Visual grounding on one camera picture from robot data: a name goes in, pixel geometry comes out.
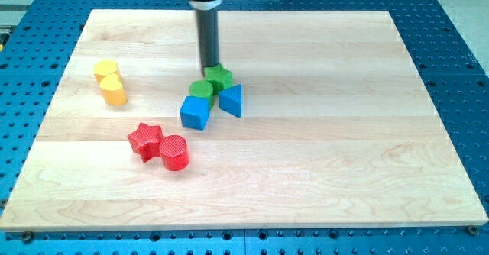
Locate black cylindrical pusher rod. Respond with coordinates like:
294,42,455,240
196,9,219,73

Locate blue cube block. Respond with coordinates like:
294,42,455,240
180,96,209,131

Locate green star block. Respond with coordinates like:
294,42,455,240
204,64,233,95

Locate green cylinder block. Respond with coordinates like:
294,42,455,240
189,80,215,109

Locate blue triangle block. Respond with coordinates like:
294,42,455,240
219,84,242,118

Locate yellow hexagon block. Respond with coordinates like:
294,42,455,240
93,60,121,83

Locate yellow heart block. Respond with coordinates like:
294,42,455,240
99,73,128,106

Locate red cylinder block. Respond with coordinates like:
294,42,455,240
159,135,189,171

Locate red star block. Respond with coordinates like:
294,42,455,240
127,123,164,163

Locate wooden board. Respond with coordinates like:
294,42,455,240
1,9,487,231

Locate blue perforated table plate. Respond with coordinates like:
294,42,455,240
1,0,488,254

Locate left board clamp screw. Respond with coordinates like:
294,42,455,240
21,231,33,244

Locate board clamp screw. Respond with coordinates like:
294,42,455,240
21,231,33,244
467,226,479,236

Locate right board clamp screw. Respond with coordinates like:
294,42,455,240
467,226,479,236

